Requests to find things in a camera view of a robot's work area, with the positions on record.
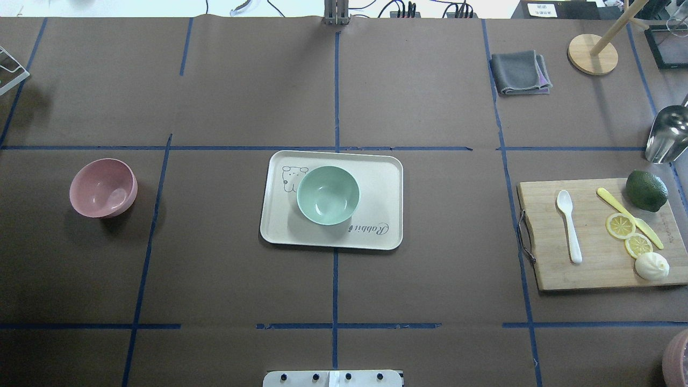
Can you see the white steamed bun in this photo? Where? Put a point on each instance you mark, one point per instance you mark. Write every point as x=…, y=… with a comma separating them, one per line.
x=652, y=266

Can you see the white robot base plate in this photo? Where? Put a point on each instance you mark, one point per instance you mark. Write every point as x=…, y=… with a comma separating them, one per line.
x=384, y=377

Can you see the metal scoop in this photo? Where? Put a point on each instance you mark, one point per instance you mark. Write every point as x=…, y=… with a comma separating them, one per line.
x=667, y=139

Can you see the white wire rack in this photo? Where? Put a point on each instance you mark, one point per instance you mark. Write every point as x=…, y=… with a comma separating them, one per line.
x=12, y=72

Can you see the yellow plastic knife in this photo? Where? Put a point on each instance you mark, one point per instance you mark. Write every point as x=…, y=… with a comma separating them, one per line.
x=641, y=224

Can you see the lemon slice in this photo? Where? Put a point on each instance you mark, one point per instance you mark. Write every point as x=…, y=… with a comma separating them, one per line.
x=637, y=244
x=620, y=226

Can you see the lemon slice lower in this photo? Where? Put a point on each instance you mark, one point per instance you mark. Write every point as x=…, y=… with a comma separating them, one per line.
x=637, y=244

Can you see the black framed box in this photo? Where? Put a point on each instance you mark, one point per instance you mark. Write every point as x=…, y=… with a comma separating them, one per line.
x=669, y=51

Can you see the green avocado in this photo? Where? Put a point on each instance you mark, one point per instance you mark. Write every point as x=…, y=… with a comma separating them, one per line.
x=646, y=191

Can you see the pink bowl with ice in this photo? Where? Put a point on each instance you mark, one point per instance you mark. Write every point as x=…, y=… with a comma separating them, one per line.
x=674, y=361

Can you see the mint green bowl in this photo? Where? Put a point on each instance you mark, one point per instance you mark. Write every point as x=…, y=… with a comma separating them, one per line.
x=328, y=195

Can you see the lemon slice upper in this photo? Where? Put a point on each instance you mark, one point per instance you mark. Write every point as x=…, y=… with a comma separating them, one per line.
x=620, y=226

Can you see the wooden cutting board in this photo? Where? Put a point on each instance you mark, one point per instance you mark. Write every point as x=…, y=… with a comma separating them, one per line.
x=606, y=263

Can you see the metal board handle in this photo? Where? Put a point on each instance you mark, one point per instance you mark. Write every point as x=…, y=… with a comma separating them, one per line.
x=524, y=236

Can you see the metal post bracket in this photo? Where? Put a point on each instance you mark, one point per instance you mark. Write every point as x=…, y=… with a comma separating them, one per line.
x=336, y=12

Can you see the grey folded cloth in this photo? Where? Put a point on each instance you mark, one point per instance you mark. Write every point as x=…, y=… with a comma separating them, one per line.
x=520, y=73

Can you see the white plastic spoon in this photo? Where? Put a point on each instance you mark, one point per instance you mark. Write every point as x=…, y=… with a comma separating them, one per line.
x=565, y=206

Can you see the round wooden stand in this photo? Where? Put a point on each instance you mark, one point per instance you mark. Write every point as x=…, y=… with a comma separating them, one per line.
x=595, y=55

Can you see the cream rabbit tray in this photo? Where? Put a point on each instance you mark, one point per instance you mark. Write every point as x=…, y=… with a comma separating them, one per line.
x=376, y=224

